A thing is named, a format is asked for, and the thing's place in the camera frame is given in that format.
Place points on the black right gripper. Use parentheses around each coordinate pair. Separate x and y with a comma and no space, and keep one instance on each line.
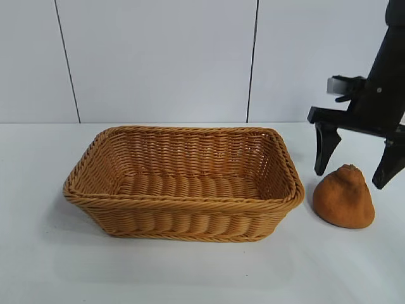
(383,107)

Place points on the bumpy orange fruit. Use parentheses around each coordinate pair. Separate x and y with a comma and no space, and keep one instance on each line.
(343,202)

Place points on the brown woven wicker basket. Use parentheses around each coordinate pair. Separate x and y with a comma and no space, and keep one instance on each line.
(177,215)

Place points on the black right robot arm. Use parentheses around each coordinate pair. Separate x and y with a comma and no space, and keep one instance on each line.
(397,12)

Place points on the right wrist camera silver lens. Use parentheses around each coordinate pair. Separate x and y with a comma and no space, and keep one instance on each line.
(335,85)

